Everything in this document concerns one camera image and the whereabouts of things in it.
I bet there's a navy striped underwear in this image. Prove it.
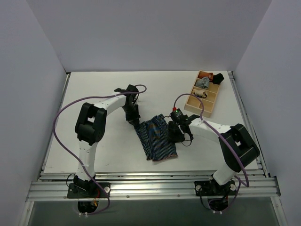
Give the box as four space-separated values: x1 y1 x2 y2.
135 114 178 162

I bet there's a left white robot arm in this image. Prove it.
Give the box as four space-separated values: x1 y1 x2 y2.
73 85 140 197

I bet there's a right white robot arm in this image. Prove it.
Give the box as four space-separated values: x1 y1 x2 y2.
168 108 260 194

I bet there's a beige rolled garment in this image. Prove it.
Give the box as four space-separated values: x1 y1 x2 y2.
192 89 207 98

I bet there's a grey rolled garment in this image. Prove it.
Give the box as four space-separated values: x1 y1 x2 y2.
195 77 210 89

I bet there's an orange rolled garment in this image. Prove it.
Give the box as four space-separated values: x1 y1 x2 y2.
207 73 214 81

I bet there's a black rolled garment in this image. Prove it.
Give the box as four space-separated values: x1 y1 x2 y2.
212 73 224 85

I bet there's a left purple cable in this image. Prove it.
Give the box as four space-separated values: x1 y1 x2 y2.
53 84 148 214

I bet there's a purple cable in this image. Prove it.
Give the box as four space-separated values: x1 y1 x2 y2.
53 84 148 214
173 93 250 188

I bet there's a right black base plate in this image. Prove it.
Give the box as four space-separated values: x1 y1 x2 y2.
194 180 237 197

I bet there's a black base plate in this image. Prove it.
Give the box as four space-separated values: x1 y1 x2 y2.
67 182 111 199
194 180 237 197

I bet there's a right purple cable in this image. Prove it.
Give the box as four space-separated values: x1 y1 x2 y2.
173 93 250 188

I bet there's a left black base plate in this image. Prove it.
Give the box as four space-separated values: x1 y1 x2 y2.
67 182 111 199

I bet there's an aluminium rail frame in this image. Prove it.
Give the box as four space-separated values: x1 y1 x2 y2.
19 169 287 226

